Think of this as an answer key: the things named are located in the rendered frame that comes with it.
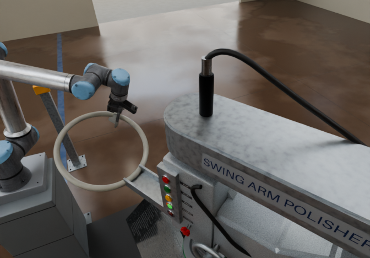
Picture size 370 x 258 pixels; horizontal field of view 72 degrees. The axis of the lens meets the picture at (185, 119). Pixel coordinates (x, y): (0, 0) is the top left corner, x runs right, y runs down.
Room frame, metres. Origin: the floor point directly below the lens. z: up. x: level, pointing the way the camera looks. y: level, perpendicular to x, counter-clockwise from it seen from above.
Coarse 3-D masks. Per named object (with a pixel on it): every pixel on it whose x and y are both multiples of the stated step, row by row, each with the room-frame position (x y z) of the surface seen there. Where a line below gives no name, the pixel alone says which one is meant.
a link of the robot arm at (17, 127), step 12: (0, 48) 1.27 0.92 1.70; (0, 84) 1.21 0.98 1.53; (12, 84) 1.27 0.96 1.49; (0, 96) 1.20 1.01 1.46; (12, 96) 1.23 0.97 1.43; (0, 108) 1.20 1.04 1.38; (12, 108) 1.21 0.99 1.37; (12, 120) 1.20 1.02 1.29; (24, 120) 1.26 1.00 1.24; (12, 132) 1.19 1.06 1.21; (24, 132) 1.21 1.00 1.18; (36, 132) 1.30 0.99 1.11; (24, 144) 1.17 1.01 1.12
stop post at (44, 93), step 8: (40, 88) 1.97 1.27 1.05; (48, 88) 1.99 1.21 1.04; (40, 96) 1.97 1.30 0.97; (48, 96) 2.00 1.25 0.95; (48, 104) 1.99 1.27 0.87; (48, 112) 1.97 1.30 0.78; (56, 112) 2.00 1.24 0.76; (56, 120) 1.99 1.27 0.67; (56, 128) 1.97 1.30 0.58; (64, 136) 1.99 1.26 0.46; (64, 144) 1.98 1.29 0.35; (72, 144) 2.02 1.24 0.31; (72, 152) 1.99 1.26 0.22; (72, 160) 1.98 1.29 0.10; (80, 160) 2.06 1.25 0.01; (72, 168) 1.94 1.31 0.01; (80, 168) 1.94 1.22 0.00
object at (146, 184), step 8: (144, 168) 0.88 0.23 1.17; (144, 176) 0.86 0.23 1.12; (152, 176) 0.85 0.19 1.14; (128, 184) 0.80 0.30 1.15; (136, 184) 0.82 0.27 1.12; (144, 184) 0.81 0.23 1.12; (152, 184) 0.81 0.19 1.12; (136, 192) 0.77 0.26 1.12; (144, 192) 0.73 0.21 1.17; (152, 192) 0.76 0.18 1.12; (160, 192) 0.76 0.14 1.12; (152, 200) 0.70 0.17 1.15; (160, 200) 0.72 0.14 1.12; (160, 208) 0.67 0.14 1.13
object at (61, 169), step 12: (72, 120) 1.12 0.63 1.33; (132, 120) 1.19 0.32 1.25; (60, 132) 1.03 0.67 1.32; (60, 144) 0.97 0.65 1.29; (144, 144) 1.04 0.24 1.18; (60, 156) 0.91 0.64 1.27; (144, 156) 0.97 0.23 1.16; (60, 168) 0.84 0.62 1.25; (72, 180) 0.79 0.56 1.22; (132, 180) 0.84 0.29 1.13
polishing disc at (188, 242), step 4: (188, 236) 0.63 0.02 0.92; (184, 240) 0.61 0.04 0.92; (188, 240) 0.61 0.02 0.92; (192, 240) 0.61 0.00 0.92; (184, 244) 0.59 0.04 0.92; (188, 244) 0.59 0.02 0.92; (192, 244) 0.59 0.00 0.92; (184, 248) 0.57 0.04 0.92; (188, 248) 0.57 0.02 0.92; (184, 252) 0.55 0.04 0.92; (188, 252) 0.55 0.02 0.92; (192, 252) 0.55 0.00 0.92; (200, 252) 0.55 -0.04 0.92; (188, 256) 0.53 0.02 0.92; (192, 256) 0.53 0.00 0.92; (224, 256) 0.52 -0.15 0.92
